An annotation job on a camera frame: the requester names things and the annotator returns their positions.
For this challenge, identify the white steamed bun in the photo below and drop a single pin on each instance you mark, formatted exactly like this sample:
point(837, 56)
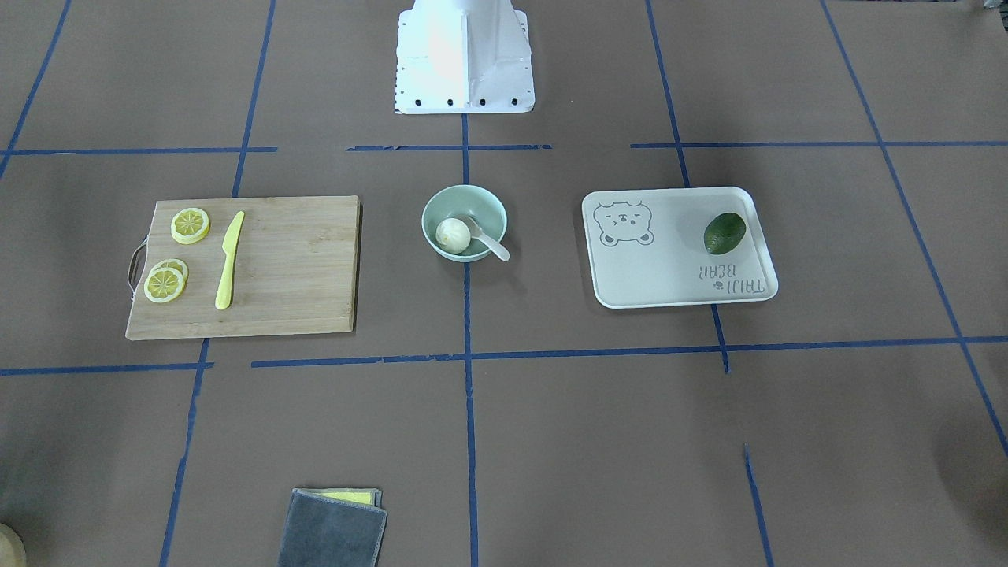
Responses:
point(452, 236)

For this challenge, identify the lemon slice under pair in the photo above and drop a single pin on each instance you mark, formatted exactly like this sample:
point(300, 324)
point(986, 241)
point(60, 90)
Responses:
point(174, 263)

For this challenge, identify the grey yellow folded cloth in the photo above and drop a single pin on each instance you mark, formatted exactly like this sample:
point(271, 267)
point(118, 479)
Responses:
point(333, 527)

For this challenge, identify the lemon slice near handle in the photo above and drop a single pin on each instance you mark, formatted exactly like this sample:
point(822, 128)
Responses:
point(190, 225)

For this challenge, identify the white plastic spoon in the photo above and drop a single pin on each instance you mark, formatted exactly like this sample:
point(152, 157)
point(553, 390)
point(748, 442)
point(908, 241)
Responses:
point(477, 233)

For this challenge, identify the green ceramic bowl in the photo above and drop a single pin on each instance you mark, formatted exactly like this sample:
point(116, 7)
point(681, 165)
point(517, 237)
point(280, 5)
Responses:
point(465, 199)

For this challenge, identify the yellow plastic knife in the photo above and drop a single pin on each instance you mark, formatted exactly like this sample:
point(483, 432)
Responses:
point(230, 242)

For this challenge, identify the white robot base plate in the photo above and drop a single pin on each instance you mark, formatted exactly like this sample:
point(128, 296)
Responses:
point(456, 57)

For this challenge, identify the wooden cutting board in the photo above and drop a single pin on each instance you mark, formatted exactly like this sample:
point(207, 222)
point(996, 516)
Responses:
point(296, 269)

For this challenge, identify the cream bear serving tray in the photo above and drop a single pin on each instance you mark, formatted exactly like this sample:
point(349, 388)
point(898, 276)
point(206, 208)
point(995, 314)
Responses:
point(646, 249)

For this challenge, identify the lemon slice top of pair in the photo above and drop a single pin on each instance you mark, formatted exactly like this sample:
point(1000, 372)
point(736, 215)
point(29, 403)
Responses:
point(164, 284)

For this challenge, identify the green avocado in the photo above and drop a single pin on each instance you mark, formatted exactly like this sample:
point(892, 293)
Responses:
point(724, 233)

